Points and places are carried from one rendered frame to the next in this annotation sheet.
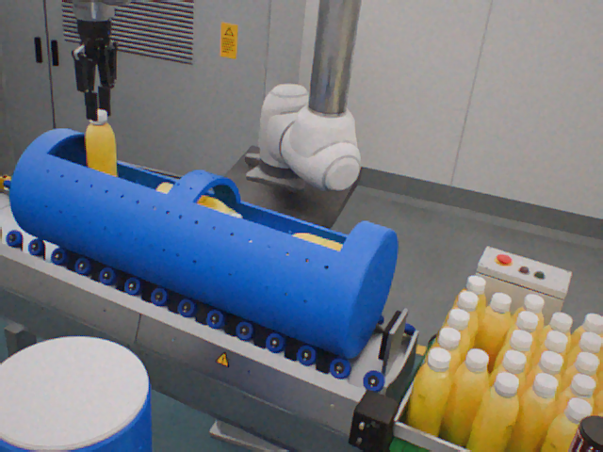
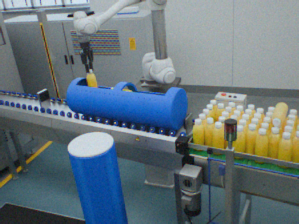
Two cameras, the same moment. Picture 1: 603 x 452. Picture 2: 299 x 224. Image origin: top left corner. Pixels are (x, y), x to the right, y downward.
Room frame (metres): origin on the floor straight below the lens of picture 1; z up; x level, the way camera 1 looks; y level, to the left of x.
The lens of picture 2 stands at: (-0.74, -0.23, 2.01)
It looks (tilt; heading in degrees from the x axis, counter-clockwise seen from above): 25 degrees down; 8
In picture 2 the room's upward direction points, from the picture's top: 6 degrees counter-clockwise
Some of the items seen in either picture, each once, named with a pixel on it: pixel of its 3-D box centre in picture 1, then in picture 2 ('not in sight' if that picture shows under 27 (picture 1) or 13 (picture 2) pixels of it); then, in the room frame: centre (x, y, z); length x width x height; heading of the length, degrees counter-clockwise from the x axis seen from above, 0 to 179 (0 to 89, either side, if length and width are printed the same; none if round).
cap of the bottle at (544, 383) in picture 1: (545, 384); not in sight; (0.94, -0.47, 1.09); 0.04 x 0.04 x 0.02
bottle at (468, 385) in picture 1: (465, 399); (209, 135); (0.99, -0.35, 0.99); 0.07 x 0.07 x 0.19
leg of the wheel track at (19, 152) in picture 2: not in sight; (18, 147); (2.00, 1.63, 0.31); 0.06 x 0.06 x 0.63; 67
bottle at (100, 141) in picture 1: (101, 154); (92, 83); (1.52, 0.51, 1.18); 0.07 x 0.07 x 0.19
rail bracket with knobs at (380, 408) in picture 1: (374, 424); (183, 145); (0.95, -0.18, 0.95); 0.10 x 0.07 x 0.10; 157
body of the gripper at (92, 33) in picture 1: (94, 38); (85, 47); (1.52, 0.51, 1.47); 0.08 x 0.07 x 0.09; 157
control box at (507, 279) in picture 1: (519, 285); (230, 102); (1.33, -0.52, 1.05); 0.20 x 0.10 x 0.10; 67
